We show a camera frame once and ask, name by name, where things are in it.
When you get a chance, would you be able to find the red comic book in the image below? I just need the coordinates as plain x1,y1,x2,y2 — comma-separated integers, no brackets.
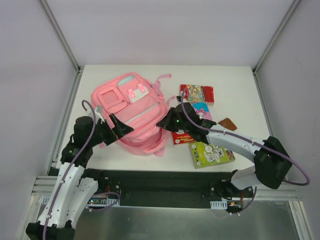
171,130,196,146

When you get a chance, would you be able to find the red patterned book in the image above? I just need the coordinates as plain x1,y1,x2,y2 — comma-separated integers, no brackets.
180,84,215,105

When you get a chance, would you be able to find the pink cartoon pencil case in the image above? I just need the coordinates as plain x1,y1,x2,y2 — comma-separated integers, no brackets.
192,102,213,121

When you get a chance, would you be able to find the pink student backpack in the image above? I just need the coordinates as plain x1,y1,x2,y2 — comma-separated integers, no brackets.
91,72,170,157

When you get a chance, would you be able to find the green comic book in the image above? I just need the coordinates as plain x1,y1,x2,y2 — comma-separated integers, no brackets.
189,142,236,169

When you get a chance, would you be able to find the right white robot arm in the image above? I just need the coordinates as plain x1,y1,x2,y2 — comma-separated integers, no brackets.
156,103,292,198

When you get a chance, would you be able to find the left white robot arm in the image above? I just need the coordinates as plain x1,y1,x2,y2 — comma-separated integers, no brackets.
25,114,134,240

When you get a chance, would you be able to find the brown leather wallet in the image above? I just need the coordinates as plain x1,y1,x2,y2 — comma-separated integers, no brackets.
218,117,238,131

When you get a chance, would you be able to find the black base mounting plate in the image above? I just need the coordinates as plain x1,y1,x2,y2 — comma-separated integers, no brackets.
47,167,253,210

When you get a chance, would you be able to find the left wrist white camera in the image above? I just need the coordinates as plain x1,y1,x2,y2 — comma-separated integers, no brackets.
94,105,105,123

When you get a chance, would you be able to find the left white cable duct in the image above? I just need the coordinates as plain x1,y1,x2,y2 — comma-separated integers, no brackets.
42,196,121,207

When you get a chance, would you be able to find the white cable duct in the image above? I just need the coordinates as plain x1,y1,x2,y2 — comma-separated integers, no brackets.
42,196,121,207
210,199,228,210

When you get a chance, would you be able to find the right white cable duct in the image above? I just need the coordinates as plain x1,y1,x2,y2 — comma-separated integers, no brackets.
210,199,228,210

